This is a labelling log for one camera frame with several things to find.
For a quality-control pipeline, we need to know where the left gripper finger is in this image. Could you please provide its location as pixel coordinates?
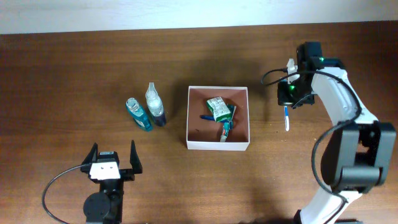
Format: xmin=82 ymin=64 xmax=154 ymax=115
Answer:
xmin=81 ymin=142 xmax=98 ymax=165
xmin=129 ymin=140 xmax=142 ymax=174

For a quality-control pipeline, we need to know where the blue white toothbrush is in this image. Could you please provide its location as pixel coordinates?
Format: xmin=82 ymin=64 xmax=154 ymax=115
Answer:
xmin=284 ymin=106 xmax=290 ymax=132

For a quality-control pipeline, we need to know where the teal toothpaste tube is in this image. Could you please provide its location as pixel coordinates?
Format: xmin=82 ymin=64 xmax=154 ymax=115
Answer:
xmin=220 ymin=104 xmax=236 ymax=142

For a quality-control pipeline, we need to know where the green white soap packet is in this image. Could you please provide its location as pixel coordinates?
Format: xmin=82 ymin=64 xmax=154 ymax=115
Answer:
xmin=206 ymin=96 xmax=232 ymax=122

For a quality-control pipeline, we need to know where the blue disposable razor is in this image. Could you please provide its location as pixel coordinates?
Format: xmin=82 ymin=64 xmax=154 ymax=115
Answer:
xmin=200 ymin=115 xmax=215 ymax=121

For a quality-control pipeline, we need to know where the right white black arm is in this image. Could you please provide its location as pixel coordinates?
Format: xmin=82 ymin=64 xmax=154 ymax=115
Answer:
xmin=276 ymin=42 xmax=396 ymax=223

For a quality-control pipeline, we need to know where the teal mouthwash bottle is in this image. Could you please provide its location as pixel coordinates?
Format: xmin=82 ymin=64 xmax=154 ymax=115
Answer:
xmin=126 ymin=98 xmax=153 ymax=131

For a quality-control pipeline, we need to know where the clear foam soap bottle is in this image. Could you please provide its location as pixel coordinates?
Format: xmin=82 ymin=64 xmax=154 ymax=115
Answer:
xmin=146 ymin=82 xmax=167 ymax=126

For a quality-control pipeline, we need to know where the white cardboard box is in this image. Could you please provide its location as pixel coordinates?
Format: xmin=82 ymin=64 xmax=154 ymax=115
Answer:
xmin=186 ymin=86 xmax=250 ymax=151

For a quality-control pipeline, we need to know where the left black cable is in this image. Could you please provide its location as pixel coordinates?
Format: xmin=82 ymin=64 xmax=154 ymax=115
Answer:
xmin=42 ymin=164 xmax=91 ymax=224

